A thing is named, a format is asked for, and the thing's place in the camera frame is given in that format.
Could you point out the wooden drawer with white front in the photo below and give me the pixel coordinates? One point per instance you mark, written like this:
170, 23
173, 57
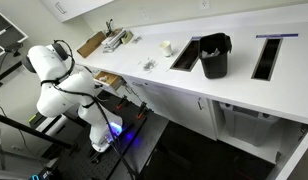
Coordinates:
112, 81

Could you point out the white trash paper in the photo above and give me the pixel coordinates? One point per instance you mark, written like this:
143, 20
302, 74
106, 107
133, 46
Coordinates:
103, 78

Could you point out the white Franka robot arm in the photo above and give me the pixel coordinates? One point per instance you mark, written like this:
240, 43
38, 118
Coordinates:
50, 66

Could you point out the black landfill trash bin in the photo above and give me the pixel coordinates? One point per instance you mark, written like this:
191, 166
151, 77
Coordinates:
214, 63

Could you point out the pile of paper clips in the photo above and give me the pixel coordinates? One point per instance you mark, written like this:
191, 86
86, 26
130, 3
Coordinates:
149, 64
137, 40

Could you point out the white paper cup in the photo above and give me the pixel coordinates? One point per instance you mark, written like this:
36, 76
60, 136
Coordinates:
166, 49

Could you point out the black breadboard robot table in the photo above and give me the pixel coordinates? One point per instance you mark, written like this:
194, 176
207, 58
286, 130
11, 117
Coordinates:
150, 133

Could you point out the stack of magazines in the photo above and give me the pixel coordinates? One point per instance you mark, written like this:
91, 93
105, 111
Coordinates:
112, 40

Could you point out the wooden cutting board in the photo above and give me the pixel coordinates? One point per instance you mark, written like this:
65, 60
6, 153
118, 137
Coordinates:
90, 45

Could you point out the grey waste bin under counter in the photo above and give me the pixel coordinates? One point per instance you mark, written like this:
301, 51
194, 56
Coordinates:
247, 123

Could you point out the black tripod pole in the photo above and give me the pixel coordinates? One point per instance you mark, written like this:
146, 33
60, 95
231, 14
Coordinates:
27, 130

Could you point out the open white cabinet door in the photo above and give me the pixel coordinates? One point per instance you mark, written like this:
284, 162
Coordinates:
294, 156

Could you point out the white framed dark panel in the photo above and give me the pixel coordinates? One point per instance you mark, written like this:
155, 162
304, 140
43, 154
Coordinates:
4, 31

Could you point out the white wall outlet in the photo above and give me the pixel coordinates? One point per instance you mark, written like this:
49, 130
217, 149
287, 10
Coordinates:
204, 4

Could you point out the white wall cabinet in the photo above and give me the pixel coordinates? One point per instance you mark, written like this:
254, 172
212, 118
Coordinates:
74, 6

